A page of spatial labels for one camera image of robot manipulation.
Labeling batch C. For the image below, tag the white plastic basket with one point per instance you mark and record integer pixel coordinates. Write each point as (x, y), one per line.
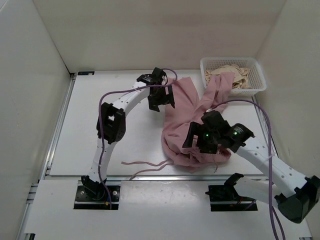
(256, 79)

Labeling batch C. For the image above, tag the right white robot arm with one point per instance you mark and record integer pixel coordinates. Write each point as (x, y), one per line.
(292, 193)

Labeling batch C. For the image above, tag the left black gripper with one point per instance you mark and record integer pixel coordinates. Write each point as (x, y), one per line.
(166, 99)

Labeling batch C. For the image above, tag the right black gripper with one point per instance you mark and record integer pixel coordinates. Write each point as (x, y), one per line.
(196, 129)

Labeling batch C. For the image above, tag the aluminium rail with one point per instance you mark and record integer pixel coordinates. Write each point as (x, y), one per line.
(118, 178)

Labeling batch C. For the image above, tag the beige trousers in basket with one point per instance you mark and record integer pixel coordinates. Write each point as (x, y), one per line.
(240, 80)

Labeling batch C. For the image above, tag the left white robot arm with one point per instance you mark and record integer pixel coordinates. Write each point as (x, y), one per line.
(111, 125)

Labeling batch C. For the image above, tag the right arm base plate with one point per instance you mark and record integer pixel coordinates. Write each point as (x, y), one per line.
(223, 199)

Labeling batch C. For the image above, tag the pink trousers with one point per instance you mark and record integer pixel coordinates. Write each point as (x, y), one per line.
(189, 107)

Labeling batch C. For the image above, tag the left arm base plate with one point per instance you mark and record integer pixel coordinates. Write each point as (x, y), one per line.
(84, 200)

